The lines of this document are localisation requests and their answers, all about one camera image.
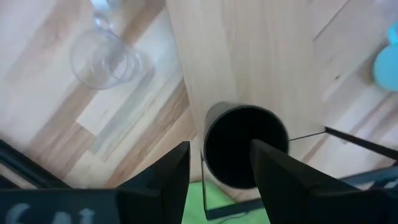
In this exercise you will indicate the small clear glass cup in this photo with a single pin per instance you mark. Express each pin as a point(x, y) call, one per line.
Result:
point(102, 62)

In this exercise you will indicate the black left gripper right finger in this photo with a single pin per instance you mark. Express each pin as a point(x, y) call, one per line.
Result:
point(289, 193)

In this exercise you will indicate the wooden shelf with black frame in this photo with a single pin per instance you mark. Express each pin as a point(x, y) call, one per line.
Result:
point(242, 56)

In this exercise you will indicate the green cloth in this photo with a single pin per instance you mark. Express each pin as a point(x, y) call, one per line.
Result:
point(199, 202)

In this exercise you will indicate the black table edge rail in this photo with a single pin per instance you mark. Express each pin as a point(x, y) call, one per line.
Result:
point(28, 169)

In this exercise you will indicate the tall black cup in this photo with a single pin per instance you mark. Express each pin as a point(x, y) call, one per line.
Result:
point(230, 146)

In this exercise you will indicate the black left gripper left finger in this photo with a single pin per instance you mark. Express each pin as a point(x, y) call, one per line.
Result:
point(168, 186)

